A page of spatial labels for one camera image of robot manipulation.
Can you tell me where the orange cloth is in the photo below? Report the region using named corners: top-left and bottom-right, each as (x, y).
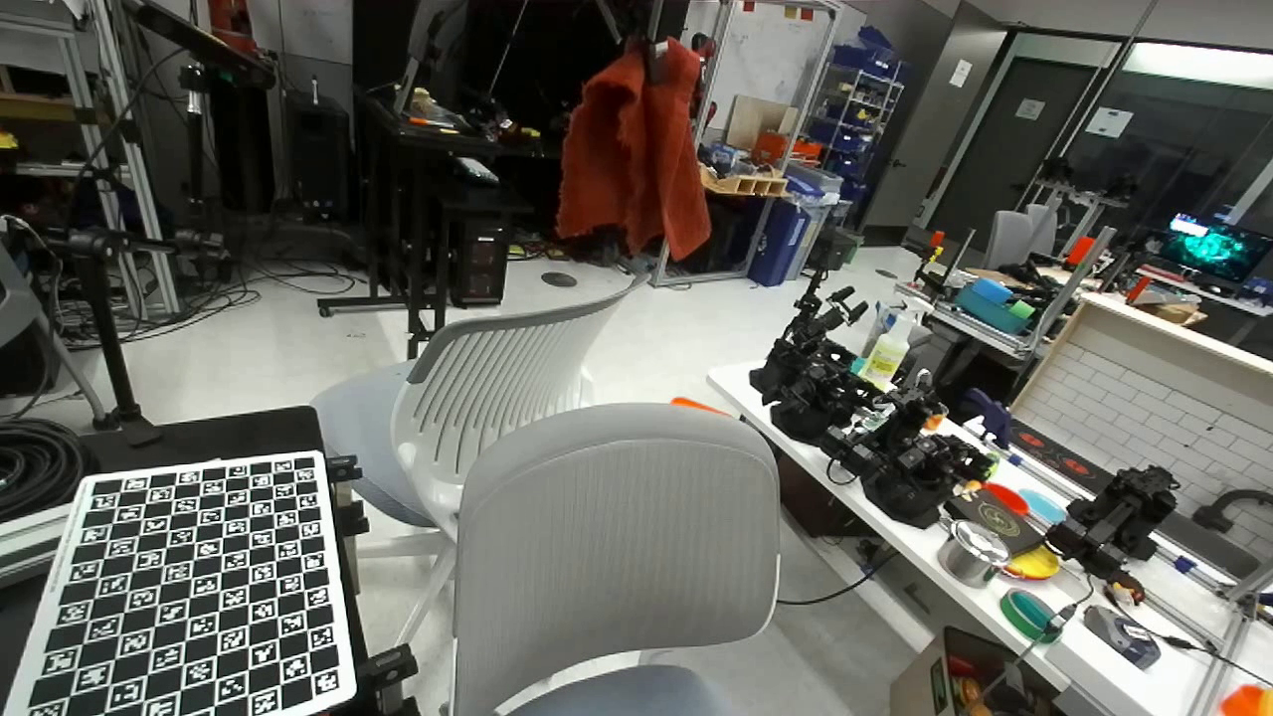
top-left (552, 38), bottom-right (717, 267)

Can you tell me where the grey mesh-back office chair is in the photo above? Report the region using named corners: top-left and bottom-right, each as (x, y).
top-left (315, 284), bottom-right (645, 651)
top-left (450, 398), bottom-right (787, 716)

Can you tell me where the cluttered wooden table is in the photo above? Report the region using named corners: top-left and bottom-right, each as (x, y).
top-left (709, 124), bottom-right (802, 202)

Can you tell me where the shelf with blue bins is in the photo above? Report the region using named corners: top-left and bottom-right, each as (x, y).
top-left (807, 26), bottom-right (910, 223)

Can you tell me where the blue barrel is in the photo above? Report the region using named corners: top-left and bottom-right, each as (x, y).
top-left (747, 197), bottom-right (828, 291)

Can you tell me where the black workbench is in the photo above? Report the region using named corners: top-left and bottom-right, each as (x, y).
top-left (349, 76), bottom-right (560, 353)

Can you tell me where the yellowish spray bottle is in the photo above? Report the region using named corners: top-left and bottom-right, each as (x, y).
top-left (861, 303), bottom-right (920, 396)

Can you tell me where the grey storage bin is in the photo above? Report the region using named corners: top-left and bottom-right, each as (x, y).
top-left (986, 202), bottom-right (1052, 270)

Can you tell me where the teal box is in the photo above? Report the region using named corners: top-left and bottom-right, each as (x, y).
top-left (950, 275), bottom-right (1046, 333)

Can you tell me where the black gear pile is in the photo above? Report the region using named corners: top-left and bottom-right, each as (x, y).
top-left (861, 396), bottom-right (1000, 529)

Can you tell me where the metal shelf rack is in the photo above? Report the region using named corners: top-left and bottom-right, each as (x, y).
top-left (0, 0), bottom-right (182, 321)

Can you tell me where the red plate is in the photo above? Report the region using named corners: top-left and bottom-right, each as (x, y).
top-left (981, 482), bottom-right (1031, 520)

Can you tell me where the monitor with green screen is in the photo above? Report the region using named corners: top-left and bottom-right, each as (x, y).
top-left (1168, 211), bottom-right (1264, 291)

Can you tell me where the metal cup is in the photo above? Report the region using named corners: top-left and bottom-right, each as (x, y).
top-left (933, 519), bottom-right (1012, 590)

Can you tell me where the white brick-pattern panel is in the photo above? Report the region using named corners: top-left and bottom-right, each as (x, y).
top-left (1012, 295), bottom-right (1273, 535)

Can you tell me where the light blue plate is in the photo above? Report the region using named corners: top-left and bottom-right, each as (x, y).
top-left (1019, 487), bottom-right (1071, 535)

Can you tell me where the black tripod stand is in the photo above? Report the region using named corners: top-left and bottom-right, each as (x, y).
top-left (43, 215), bottom-right (170, 435)

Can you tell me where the yellow bowl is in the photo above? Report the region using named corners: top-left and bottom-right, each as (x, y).
top-left (1008, 540), bottom-right (1068, 590)

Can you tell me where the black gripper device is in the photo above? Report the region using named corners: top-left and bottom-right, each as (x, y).
top-left (1046, 462), bottom-right (1187, 561)

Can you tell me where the green bowl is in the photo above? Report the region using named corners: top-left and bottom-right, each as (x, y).
top-left (995, 590), bottom-right (1068, 650)

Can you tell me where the open box of items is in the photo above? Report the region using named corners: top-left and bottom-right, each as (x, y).
top-left (910, 621), bottom-right (1026, 716)

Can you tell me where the black white calibration checkerboard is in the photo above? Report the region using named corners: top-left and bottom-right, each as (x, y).
top-left (6, 450), bottom-right (363, 716)

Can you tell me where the grey handheld gadget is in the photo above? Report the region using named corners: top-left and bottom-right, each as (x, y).
top-left (1080, 602), bottom-right (1168, 671)

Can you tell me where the orange object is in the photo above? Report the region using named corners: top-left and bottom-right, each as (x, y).
top-left (1217, 679), bottom-right (1273, 716)

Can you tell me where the white board on frame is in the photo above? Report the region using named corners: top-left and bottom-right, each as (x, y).
top-left (690, 0), bottom-right (849, 152)

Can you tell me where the black camera rig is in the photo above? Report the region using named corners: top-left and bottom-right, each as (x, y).
top-left (747, 270), bottom-right (878, 450)

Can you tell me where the black floor cable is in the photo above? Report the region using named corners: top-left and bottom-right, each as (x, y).
top-left (774, 551), bottom-right (892, 614)

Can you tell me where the coiled black hose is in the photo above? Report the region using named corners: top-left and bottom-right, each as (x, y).
top-left (0, 413), bottom-right (93, 529)

